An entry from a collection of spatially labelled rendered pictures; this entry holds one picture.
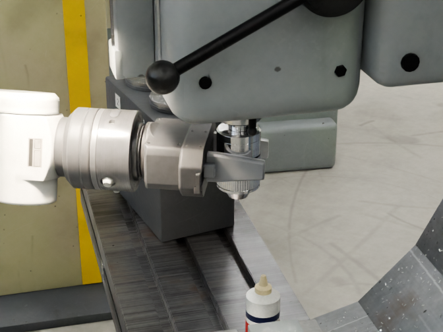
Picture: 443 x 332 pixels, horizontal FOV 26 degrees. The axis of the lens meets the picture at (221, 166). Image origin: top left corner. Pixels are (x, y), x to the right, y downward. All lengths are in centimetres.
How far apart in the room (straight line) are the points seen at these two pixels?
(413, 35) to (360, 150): 320
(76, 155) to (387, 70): 33
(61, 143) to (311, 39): 30
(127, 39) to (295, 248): 245
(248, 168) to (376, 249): 238
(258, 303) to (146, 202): 37
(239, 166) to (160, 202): 40
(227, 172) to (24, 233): 202
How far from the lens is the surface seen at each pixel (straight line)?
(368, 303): 136
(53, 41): 275
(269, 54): 88
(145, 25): 93
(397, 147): 415
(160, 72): 82
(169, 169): 99
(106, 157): 100
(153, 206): 140
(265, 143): 104
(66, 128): 102
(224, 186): 102
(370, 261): 328
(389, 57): 90
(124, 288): 130
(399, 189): 378
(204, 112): 88
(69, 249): 302
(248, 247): 139
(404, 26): 90
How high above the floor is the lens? 166
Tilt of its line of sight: 25 degrees down
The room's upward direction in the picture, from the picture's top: straight up
